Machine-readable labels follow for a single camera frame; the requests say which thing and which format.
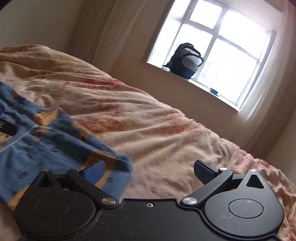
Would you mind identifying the blue patterned pants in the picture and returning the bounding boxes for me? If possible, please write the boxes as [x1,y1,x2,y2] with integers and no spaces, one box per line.
[1,83,132,209]

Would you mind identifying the pink floral bed blanket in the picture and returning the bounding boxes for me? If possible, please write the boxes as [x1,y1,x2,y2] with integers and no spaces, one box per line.
[1,45,295,240]

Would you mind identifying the small blue object on sill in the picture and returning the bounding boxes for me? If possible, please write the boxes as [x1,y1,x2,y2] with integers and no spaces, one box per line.
[210,88,218,95]

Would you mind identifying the cream curtain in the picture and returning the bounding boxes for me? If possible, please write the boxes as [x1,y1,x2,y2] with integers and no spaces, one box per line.
[66,1,149,73]

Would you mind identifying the dark blue backpack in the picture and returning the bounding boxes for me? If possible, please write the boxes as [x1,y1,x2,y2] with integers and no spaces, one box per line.
[163,43,204,80]

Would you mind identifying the white window frame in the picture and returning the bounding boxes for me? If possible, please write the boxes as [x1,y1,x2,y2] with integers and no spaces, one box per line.
[147,1,280,109]

